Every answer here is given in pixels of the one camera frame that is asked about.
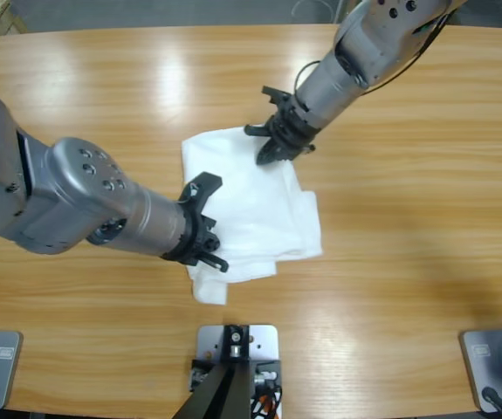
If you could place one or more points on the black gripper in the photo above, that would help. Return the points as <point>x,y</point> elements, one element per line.
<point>294,131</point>
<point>196,238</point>

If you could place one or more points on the white T-shirt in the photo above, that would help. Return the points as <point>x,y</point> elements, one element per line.
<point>259,209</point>

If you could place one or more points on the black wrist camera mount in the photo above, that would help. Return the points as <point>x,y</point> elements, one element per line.
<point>277,96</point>
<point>202,185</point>

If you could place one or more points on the white mount block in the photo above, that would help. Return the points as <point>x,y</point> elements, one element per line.
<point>263,340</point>

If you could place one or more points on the black clamp bracket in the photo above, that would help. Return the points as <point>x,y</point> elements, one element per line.
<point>270,363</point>

